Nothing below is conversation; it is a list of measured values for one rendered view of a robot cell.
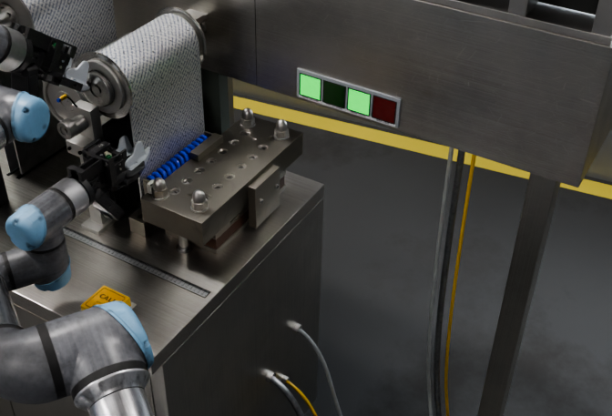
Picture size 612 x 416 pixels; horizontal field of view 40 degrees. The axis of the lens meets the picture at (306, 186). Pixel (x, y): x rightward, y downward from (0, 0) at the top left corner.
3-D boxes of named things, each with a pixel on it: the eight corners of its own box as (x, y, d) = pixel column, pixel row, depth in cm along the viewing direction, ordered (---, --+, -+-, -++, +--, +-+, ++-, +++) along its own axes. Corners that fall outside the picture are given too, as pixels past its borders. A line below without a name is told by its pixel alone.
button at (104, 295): (81, 314, 165) (79, 305, 163) (105, 292, 170) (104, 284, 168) (108, 327, 162) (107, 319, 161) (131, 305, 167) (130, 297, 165)
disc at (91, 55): (66, 82, 173) (87, 37, 162) (67, 80, 173) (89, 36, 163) (117, 131, 173) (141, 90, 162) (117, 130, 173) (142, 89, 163)
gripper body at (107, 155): (129, 147, 166) (87, 177, 157) (134, 182, 171) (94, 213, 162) (100, 136, 169) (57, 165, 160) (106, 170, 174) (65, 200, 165)
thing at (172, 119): (138, 185, 179) (128, 111, 168) (203, 134, 196) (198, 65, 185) (140, 185, 179) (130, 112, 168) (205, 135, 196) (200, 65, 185)
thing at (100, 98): (107, 114, 168) (78, 93, 169) (113, 109, 170) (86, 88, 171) (113, 87, 163) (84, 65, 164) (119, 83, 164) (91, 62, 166)
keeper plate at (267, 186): (249, 226, 186) (247, 186, 180) (272, 202, 193) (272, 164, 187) (258, 229, 185) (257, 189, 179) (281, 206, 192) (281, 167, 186)
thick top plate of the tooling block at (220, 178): (142, 220, 178) (139, 197, 174) (247, 134, 206) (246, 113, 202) (203, 246, 171) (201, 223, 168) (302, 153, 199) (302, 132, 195)
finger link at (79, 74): (107, 69, 164) (75, 56, 156) (96, 97, 165) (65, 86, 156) (96, 65, 166) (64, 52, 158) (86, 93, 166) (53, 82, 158)
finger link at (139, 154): (158, 133, 173) (127, 154, 167) (159, 156, 177) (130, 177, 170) (146, 128, 174) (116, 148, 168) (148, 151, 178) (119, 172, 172)
